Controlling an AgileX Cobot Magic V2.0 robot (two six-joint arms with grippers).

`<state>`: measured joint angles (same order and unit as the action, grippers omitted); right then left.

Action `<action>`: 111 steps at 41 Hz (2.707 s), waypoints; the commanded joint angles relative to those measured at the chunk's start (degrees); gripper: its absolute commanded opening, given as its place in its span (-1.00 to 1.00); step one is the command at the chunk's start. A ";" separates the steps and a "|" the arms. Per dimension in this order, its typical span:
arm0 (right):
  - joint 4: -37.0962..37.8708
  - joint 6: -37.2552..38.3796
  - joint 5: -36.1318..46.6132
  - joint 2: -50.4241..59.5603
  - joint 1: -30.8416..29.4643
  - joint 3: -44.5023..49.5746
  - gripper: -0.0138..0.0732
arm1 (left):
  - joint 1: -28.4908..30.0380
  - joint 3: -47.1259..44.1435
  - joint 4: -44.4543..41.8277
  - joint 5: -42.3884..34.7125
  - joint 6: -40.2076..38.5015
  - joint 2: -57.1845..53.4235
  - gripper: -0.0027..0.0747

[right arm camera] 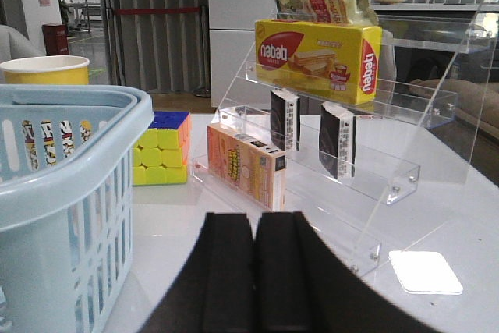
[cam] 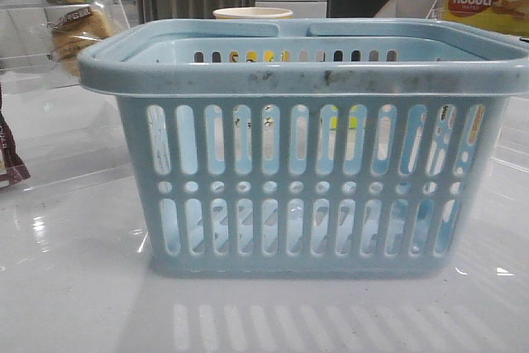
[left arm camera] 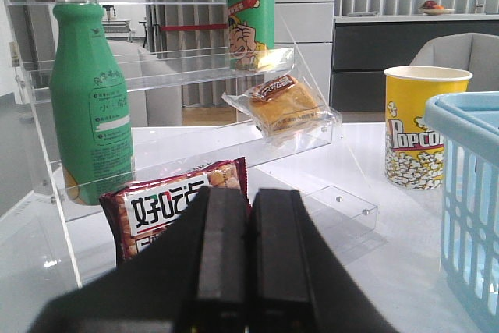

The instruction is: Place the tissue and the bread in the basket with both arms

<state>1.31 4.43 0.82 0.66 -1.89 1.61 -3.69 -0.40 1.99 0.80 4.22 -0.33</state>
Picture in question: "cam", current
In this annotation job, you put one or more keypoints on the packaged bread loaf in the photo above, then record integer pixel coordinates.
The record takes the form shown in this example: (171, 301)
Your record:
(75, 31)

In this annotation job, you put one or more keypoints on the light blue plastic basket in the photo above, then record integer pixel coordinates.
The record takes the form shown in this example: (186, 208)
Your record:
(307, 146)

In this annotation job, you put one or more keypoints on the yellow paper cup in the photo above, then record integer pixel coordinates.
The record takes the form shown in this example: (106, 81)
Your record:
(262, 13)

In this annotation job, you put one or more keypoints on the clear acrylic left shelf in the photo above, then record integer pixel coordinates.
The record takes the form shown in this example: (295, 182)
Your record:
(61, 131)

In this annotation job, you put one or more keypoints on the dark red snack packet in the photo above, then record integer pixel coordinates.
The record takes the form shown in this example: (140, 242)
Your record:
(13, 168)

